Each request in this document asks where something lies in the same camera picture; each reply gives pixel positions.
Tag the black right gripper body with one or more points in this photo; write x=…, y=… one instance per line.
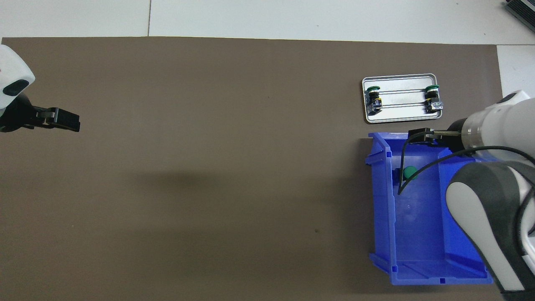
x=454, y=140

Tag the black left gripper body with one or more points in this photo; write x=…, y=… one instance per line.
x=16, y=115

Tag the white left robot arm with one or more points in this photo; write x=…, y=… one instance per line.
x=12, y=71

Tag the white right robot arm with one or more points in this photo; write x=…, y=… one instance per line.
x=485, y=209

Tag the grey metal tray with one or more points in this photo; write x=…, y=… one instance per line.
x=401, y=115

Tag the blue plastic storage bin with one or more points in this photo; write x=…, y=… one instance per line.
x=418, y=234

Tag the grey ribbed device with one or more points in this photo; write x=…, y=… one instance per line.
x=524, y=8

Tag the brown table mat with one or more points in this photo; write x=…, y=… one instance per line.
x=209, y=167

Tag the green pushbutton switch silver block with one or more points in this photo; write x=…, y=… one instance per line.
x=431, y=100

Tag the green pushbutton switch black block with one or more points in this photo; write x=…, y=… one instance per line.
x=374, y=104

